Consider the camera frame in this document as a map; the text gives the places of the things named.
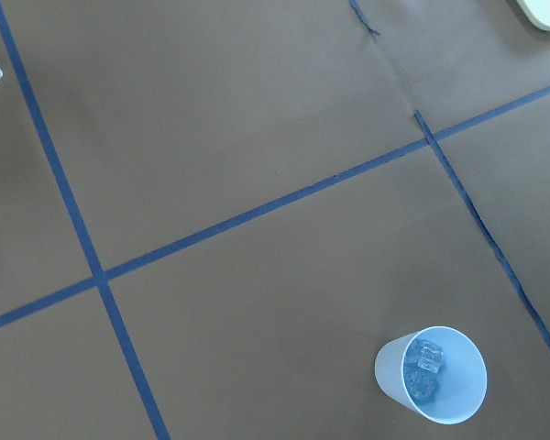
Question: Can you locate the light blue plastic cup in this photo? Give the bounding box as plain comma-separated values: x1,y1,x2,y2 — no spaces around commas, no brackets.
373,326,488,424

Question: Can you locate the cream serving tray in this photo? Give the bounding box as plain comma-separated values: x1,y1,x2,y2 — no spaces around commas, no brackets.
511,0,550,33

